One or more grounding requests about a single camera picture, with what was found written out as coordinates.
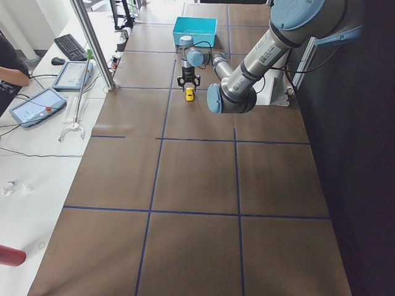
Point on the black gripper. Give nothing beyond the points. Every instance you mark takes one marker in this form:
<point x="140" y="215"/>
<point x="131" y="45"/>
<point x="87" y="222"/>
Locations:
<point x="187" y="73"/>

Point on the yellow beetle toy car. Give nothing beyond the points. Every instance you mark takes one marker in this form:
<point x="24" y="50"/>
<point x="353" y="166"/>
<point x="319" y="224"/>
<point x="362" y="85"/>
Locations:
<point x="189" y="94"/>

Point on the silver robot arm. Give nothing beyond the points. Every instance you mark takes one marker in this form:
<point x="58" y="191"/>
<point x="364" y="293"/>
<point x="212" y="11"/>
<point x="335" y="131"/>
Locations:
<point x="291" y="23"/>

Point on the teal plastic bin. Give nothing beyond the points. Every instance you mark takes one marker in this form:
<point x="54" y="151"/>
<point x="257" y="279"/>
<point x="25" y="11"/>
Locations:
<point x="200" y="29"/>

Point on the black power strip upper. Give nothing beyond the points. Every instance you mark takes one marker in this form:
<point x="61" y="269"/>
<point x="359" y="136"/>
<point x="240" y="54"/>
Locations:
<point x="114" y="62"/>

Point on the silver metal cup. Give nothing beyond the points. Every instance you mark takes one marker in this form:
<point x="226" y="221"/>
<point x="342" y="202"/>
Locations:
<point x="124" y="34"/>

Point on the upper teach pendant tablet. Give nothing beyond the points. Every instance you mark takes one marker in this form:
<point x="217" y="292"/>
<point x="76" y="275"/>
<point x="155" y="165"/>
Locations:
<point x="71" y="75"/>

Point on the teach pendant tablet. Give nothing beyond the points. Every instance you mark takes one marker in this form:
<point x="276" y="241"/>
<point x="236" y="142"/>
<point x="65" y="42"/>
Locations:
<point x="71" y="75"/>
<point x="38" y="108"/>

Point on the black computer keyboard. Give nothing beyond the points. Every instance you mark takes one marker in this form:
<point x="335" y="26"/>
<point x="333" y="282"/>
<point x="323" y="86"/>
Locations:
<point x="71" y="48"/>

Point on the black computer mouse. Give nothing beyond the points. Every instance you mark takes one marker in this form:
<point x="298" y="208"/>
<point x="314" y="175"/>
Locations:
<point x="57" y="61"/>

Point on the lower teach pendant tablet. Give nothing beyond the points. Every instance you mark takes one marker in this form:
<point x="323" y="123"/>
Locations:
<point x="38" y="108"/>

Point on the seated person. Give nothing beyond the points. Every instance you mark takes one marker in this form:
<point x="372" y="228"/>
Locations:
<point x="14" y="73"/>

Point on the red fire extinguisher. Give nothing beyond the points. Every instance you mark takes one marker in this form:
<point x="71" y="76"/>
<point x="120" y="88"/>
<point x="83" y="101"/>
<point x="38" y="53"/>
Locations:
<point x="11" y="257"/>

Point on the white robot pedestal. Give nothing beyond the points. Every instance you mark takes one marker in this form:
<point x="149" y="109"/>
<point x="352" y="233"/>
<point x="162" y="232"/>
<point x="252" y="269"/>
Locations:
<point x="272" y="89"/>

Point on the green handled reacher grabber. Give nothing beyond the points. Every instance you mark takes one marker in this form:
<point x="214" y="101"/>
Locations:
<point x="75" y="126"/>

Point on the aluminium frame post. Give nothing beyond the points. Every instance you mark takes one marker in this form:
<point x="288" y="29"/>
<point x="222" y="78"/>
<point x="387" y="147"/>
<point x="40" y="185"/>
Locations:
<point x="93" y="42"/>

